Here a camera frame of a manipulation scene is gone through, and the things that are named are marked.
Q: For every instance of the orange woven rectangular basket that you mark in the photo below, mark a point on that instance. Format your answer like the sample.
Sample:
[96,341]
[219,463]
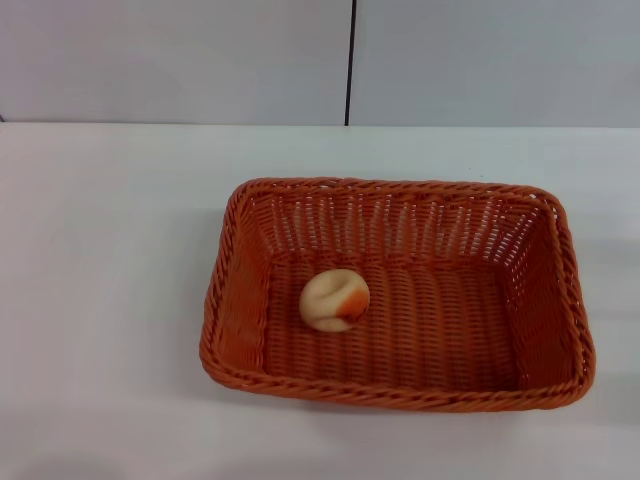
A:
[440,340]

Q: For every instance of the black vertical wall panel strip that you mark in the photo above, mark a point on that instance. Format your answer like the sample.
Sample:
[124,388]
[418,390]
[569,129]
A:
[350,60]

